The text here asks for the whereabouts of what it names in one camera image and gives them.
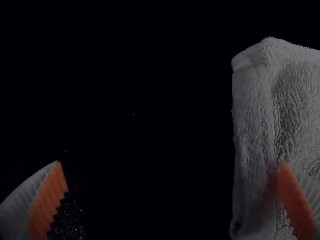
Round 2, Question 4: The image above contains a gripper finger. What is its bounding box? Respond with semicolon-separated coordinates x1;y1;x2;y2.
0;160;70;240
275;161;320;240

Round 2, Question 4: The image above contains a pale towel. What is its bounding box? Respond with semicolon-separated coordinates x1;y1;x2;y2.
229;36;320;240

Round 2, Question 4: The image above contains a black mat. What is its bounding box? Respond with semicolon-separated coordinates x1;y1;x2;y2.
0;0;320;240

